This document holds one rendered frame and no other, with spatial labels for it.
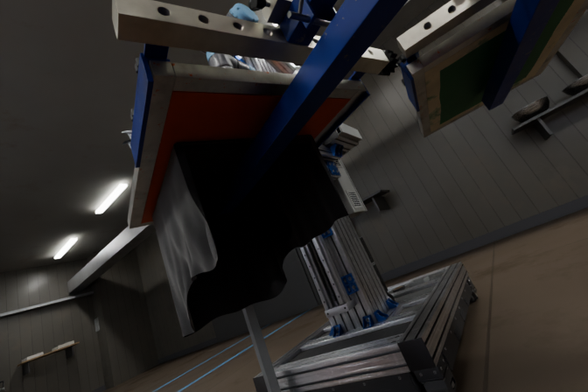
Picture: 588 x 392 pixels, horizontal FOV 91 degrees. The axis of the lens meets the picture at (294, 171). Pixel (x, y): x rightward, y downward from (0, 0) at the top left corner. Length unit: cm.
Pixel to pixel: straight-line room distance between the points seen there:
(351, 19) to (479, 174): 421
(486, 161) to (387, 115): 156
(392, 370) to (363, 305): 41
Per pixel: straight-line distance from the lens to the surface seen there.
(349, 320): 163
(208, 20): 62
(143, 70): 60
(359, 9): 54
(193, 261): 79
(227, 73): 65
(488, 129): 472
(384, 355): 123
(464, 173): 466
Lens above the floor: 54
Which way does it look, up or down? 19 degrees up
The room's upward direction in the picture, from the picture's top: 24 degrees counter-clockwise
